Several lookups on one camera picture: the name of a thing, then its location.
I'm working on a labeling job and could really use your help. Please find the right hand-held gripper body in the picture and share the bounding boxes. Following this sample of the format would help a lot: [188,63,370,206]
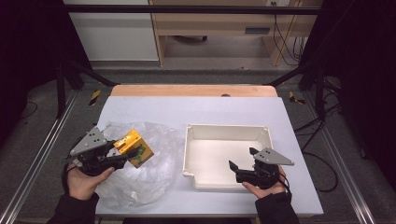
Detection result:
[234,147,295,190]

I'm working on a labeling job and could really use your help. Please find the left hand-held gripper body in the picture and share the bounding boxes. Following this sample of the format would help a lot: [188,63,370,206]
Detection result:
[63,125,128,177]

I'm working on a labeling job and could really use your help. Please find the yellow box with green print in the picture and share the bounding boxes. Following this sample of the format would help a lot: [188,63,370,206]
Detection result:
[113,129,155,169]

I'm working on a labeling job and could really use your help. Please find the clear printed plastic bag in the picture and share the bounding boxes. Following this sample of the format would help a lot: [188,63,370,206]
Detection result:
[94,120,185,209]

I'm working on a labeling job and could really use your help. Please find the person's right hand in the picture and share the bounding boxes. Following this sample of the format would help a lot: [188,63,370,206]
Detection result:
[241,165,288,201]

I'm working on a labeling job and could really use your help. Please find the person's left hand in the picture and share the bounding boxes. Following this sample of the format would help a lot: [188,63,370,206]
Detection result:
[65,164,117,202]

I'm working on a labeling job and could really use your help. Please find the white plastic tray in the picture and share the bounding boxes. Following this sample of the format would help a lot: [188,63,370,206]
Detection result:
[182,123,275,191]

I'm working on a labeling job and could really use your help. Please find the yellow black tape strip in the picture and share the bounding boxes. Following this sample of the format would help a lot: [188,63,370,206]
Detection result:
[288,91,306,106]
[89,90,103,107]

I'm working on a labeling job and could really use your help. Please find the black metal stand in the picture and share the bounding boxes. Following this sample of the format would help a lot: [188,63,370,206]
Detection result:
[55,58,120,119]
[266,61,327,119]

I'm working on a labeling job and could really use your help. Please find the white table mat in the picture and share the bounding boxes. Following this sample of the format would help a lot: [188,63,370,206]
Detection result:
[93,95,325,218]

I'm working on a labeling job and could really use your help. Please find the white cabinet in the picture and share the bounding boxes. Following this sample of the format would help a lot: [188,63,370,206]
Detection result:
[63,0,160,62]

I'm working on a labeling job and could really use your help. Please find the black curtain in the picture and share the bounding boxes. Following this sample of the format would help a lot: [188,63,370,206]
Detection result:
[0,0,94,147]
[300,0,396,190]

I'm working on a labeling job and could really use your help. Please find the light wooden desk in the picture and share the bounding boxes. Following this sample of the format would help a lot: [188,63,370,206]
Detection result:
[148,0,325,67]

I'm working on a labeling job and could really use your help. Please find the black horizontal bar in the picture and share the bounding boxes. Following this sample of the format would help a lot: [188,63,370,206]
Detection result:
[64,4,323,16]

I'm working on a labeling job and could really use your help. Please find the aluminium frame rail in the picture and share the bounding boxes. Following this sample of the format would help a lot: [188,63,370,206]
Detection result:
[302,91,378,224]
[0,90,79,224]

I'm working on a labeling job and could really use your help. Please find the thin black floor cable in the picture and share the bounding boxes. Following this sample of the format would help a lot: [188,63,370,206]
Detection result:
[18,100,39,121]

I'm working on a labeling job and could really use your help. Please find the black floor cables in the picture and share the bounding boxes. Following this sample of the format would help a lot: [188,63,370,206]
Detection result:
[293,77,344,150]

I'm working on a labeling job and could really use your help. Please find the right hand-held gripper cable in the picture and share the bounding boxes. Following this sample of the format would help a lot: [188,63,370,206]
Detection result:
[301,150,340,194]

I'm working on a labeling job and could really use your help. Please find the hanging black cables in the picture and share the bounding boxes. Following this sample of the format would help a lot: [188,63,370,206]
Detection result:
[272,2,308,67]

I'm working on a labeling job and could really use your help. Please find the white wall socket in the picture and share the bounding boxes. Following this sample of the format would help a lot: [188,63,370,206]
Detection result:
[265,0,292,7]

